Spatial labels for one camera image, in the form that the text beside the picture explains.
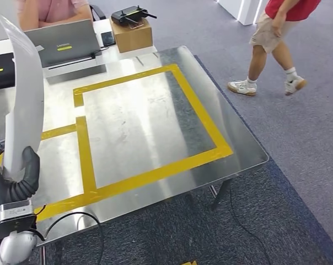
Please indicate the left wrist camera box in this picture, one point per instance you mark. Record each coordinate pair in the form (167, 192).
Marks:
(14, 219)

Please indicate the shiny metal workbench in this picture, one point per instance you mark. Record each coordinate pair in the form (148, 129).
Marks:
(133, 128)

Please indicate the black laptop with yellow stripe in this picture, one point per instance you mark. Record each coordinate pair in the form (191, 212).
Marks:
(2, 78)

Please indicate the white pillar with light strips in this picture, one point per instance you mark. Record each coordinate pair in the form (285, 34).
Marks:
(246, 11)

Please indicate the black office chair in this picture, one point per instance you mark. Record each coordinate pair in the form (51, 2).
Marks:
(99, 11)

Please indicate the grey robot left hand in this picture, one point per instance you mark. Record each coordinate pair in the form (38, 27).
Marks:
(6, 190)

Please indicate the black smartphone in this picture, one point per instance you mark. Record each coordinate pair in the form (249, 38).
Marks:
(108, 38)

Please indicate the black remote controller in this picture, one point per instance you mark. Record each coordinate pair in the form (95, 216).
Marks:
(127, 15)

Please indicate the person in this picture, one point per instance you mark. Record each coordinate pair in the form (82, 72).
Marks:
(265, 33)
(56, 9)

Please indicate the white curved plastic car part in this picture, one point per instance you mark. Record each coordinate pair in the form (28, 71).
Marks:
(26, 109)

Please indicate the grey laptop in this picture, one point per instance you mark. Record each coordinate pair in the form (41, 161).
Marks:
(67, 40)

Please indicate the brown cardboard box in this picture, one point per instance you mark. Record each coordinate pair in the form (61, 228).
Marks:
(133, 38)

